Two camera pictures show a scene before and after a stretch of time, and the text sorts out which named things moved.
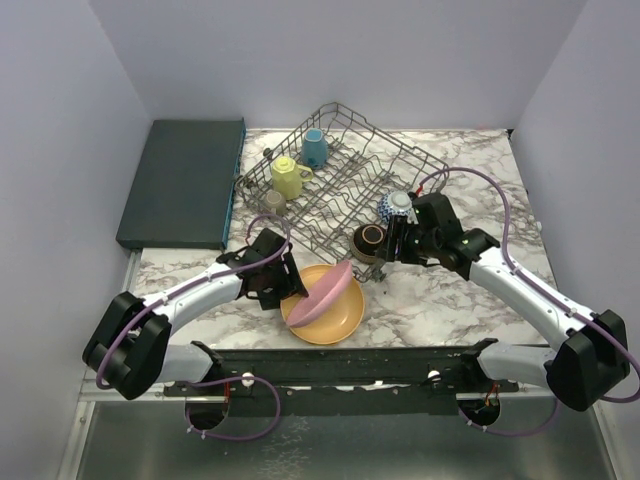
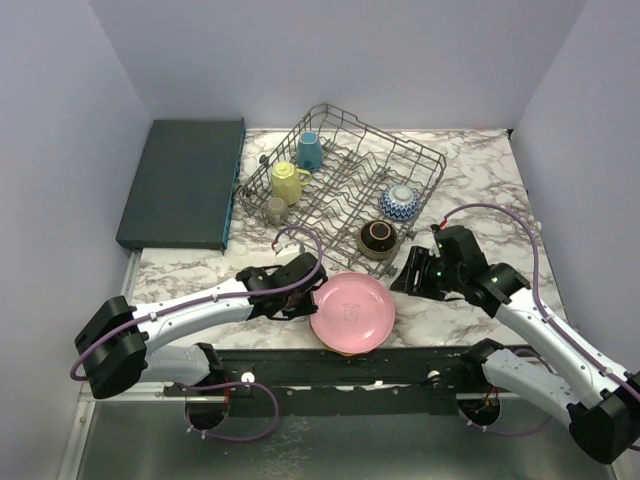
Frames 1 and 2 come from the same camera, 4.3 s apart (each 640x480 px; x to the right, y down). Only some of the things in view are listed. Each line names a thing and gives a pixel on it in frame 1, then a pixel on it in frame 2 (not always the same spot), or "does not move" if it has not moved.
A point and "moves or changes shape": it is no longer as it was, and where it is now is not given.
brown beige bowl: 367,240 moves or changes shape
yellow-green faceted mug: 286,177 does not move
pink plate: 324,295 moves or changes shape
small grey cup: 275,201 moves or changes shape
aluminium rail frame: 90,394 does not move
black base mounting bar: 342,382 does not move
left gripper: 291,286 → 307,307
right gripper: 398,227 → 417,259
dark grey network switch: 184,189 does not move
